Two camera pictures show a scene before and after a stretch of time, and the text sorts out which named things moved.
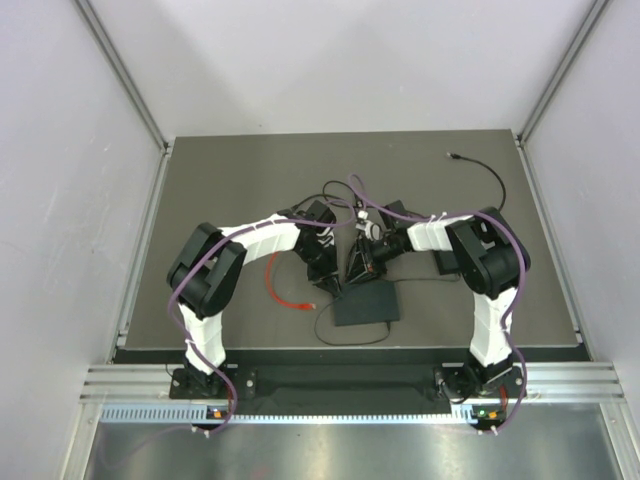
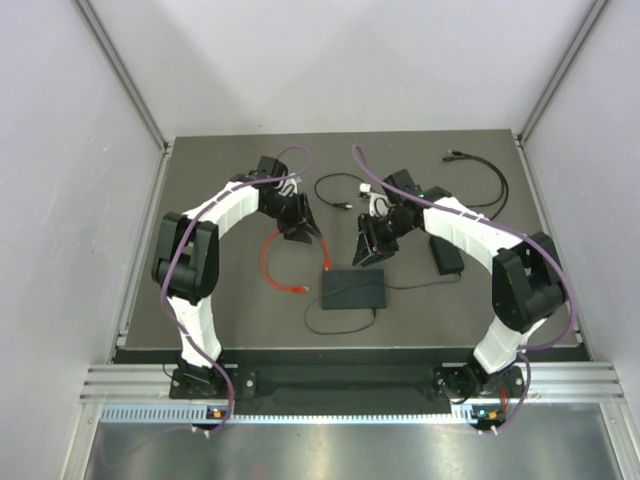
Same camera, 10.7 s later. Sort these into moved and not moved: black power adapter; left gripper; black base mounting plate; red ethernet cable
Moved: left gripper; red ethernet cable
Not moved: black power adapter; black base mounting plate
